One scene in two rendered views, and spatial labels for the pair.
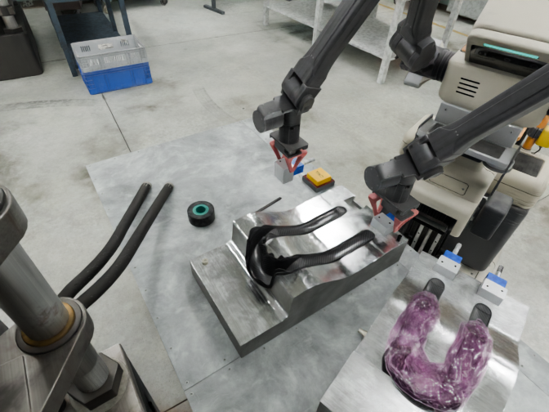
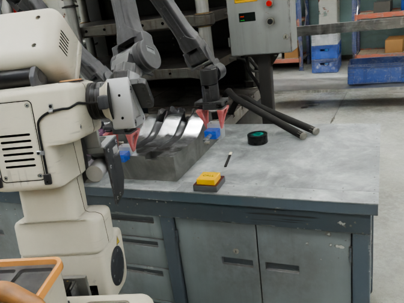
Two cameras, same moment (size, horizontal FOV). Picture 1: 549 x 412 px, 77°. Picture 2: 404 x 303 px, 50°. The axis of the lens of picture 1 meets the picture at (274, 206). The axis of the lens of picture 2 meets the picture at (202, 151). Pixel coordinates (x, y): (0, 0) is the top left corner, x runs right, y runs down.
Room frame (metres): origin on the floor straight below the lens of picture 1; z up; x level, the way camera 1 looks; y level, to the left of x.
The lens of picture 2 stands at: (2.01, -0.79, 1.37)
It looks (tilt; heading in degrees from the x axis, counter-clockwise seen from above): 20 degrees down; 149
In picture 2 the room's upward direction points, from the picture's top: 7 degrees counter-clockwise
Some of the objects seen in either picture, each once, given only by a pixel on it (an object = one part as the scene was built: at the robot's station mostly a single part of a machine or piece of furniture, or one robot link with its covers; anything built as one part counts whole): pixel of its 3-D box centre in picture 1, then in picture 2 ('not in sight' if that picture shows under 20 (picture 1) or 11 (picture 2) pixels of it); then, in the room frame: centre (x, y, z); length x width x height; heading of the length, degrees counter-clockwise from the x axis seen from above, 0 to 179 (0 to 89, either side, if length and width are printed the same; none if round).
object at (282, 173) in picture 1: (296, 165); (211, 134); (0.85, -0.06, 0.93); 0.13 x 0.05 x 0.05; 125
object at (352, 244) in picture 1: (310, 239); (165, 127); (0.57, -0.09, 0.92); 0.35 x 0.16 x 0.09; 125
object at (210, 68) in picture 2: (288, 113); (209, 76); (0.82, -0.02, 1.12); 0.07 x 0.06 x 0.07; 125
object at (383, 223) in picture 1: (394, 220); (120, 157); (0.68, -0.33, 0.89); 0.13 x 0.05 x 0.05; 125
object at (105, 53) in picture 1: (109, 52); not in sight; (3.37, 1.65, 0.28); 0.61 x 0.41 x 0.15; 122
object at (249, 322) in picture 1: (301, 251); (171, 137); (0.57, -0.07, 0.87); 0.50 x 0.26 x 0.14; 125
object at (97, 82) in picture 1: (114, 70); not in sight; (3.37, 1.65, 0.11); 0.61 x 0.41 x 0.22; 122
